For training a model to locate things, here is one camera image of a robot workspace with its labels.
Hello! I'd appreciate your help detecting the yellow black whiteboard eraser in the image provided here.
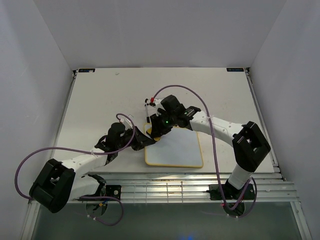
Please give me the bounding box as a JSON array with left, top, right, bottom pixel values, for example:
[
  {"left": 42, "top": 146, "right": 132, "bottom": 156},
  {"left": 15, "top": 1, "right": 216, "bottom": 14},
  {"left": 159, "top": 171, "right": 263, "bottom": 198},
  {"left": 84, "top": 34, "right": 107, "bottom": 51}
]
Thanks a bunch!
[{"left": 146, "top": 127, "right": 161, "bottom": 142}]

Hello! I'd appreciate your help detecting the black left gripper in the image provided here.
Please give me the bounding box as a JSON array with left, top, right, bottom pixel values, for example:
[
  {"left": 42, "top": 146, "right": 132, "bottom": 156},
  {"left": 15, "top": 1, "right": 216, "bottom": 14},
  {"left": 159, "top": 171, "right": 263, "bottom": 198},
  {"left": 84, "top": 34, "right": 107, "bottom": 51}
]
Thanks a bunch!
[{"left": 116, "top": 126, "right": 156, "bottom": 151}]

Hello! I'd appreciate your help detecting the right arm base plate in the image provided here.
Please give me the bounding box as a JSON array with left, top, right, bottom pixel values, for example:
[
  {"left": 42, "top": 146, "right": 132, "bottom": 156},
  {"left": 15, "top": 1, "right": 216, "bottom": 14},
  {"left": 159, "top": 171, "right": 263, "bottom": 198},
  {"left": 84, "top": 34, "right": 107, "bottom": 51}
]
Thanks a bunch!
[{"left": 205, "top": 183, "right": 255, "bottom": 200}]

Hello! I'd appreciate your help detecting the yellow framed whiteboard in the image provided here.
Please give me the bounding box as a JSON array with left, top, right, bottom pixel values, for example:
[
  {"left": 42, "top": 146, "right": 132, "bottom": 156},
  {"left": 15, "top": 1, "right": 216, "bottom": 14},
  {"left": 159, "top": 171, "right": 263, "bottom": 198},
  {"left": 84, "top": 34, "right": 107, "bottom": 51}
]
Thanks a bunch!
[{"left": 144, "top": 127, "right": 204, "bottom": 168}]

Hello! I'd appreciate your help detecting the aluminium table frame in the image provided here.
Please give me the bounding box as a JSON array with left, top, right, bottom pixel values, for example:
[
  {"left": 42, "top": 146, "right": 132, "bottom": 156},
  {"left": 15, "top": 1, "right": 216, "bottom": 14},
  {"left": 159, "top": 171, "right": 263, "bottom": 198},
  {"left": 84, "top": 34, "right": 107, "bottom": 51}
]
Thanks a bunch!
[{"left": 19, "top": 67, "right": 313, "bottom": 240}]

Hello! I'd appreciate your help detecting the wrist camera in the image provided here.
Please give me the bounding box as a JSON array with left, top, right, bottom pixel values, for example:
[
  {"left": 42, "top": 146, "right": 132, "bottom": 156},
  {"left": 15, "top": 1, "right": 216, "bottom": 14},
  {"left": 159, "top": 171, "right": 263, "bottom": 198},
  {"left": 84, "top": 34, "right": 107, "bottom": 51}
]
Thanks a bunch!
[
  {"left": 149, "top": 97, "right": 162, "bottom": 108},
  {"left": 118, "top": 113, "right": 133, "bottom": 128}
]

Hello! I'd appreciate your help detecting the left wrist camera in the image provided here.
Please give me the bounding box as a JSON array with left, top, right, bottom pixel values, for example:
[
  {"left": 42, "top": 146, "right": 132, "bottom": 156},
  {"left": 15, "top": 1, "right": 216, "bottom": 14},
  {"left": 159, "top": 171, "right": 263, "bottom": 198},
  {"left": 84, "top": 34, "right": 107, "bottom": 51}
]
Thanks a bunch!
[{"left": 118, "top": 113, "right": 133, "bottom": 128}]

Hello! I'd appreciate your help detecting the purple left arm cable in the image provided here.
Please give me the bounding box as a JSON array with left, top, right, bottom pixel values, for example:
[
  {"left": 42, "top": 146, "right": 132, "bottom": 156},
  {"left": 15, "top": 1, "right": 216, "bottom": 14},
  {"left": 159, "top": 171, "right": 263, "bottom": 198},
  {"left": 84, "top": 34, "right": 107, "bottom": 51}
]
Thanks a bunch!
[{"left": 15, "top": 113, "right": 137, "bottom": 226}]

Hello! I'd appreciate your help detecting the left blue table label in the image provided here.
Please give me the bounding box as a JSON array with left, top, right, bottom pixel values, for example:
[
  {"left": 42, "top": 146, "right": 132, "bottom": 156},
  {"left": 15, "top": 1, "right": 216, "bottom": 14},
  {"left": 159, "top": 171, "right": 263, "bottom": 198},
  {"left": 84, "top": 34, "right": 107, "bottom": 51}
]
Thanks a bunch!
[{"left": 78, "top": 68, "right": 96, "bottom": 73}]

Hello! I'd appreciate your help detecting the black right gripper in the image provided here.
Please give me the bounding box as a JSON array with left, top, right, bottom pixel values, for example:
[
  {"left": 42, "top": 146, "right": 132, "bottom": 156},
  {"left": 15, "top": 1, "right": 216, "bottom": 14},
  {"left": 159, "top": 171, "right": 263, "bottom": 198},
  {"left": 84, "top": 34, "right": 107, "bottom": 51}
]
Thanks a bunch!
[{"left": 150, "top": 110, "right": 177, "bottom": 138}]

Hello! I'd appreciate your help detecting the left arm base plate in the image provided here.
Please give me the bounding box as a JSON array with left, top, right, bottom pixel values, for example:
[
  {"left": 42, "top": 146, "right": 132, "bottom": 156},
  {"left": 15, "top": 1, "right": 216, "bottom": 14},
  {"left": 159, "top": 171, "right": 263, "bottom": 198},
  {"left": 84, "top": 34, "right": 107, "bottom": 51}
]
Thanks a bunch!
[{"left": 78, "top": 184, "right": 122, "bottom": 201}]

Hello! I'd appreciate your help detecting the wire whiteboard stand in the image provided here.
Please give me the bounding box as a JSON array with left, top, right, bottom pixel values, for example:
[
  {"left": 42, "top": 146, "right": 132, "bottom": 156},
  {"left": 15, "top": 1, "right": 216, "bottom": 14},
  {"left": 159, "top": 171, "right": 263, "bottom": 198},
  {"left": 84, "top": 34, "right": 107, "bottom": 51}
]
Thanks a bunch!
[{"left": 144, "top": 97, "right": 164, "bottom": 124}]

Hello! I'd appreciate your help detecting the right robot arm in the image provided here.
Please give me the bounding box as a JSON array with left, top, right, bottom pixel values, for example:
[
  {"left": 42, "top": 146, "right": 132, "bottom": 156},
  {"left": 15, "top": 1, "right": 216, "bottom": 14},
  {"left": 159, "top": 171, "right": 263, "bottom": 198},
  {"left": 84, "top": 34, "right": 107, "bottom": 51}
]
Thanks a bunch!
[{"left": 148, "top": 95, "right": 271, "bottom": 199}]

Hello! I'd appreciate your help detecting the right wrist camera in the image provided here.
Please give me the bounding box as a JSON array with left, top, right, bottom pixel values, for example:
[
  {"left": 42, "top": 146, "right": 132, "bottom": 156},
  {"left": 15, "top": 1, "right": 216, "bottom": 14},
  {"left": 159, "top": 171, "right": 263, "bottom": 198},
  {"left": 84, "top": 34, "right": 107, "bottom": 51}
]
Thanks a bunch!
[{"left": 149, "top": 97, "right": 162, "bottom": 108}]

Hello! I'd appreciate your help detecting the blue table label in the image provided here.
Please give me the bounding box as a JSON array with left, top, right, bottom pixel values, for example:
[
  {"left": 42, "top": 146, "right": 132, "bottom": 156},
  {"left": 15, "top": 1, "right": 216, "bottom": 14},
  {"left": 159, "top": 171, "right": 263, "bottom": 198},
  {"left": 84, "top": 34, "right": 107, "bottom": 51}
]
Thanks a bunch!
[
  {"left": 226, "top": 67, "right": 245, "bottom": 72},
  {"left": 78, "top": 68, "right": 96, "bottom": 73}
]

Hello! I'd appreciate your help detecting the right blue table label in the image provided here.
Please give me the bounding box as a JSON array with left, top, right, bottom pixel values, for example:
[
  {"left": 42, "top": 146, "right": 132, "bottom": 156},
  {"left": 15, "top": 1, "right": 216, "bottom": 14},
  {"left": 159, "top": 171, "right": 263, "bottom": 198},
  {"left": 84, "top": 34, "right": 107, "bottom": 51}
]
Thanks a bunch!
[{"left": 226, "top": 67, "right": 245, "bottom": 72}]

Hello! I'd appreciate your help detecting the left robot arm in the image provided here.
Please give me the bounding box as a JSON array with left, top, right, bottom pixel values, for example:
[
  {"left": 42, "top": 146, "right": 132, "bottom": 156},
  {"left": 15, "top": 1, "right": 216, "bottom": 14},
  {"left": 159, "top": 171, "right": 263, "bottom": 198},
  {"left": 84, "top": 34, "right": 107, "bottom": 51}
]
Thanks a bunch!
[{"left": 29, "top": 122, "right": 156, "bottom": 213}]

